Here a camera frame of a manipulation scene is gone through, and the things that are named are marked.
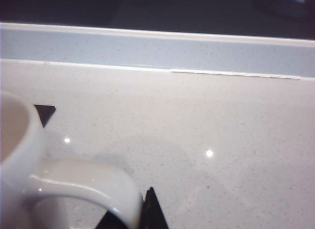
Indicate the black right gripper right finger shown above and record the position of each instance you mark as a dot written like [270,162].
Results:
[153,214]

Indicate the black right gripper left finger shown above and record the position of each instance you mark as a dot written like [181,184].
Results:
[44,113]

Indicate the white Starbucks logo mug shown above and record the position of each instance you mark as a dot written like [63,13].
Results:
[22,152]

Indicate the white backsplash ledge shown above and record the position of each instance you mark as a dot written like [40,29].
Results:
[147,52]

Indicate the white sealant strip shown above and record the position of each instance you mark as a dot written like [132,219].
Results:
[233,74]

